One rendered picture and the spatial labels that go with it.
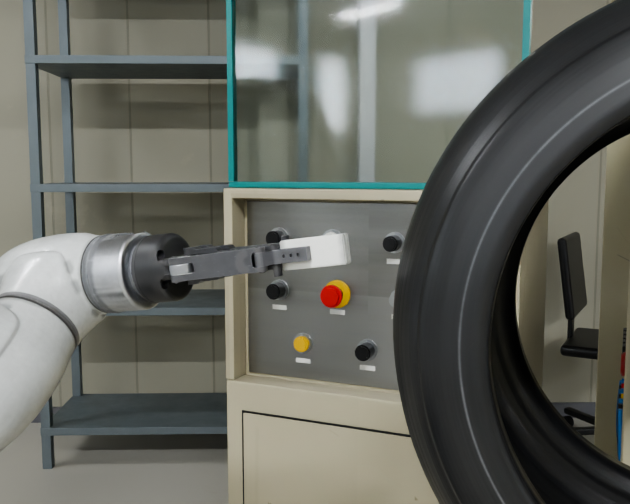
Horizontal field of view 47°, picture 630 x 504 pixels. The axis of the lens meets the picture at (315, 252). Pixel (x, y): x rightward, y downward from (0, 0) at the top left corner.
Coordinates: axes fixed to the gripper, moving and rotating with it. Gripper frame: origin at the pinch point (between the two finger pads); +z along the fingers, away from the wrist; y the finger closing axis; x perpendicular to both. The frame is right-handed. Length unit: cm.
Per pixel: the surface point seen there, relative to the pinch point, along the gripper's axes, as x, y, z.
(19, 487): 93, 149, -214
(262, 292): 10, 57, -38
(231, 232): -2, 53, -40
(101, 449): 94, 196, -210
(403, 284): 2.7, -10.5, 12.0
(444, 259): 0.8, -13.0, 16.2
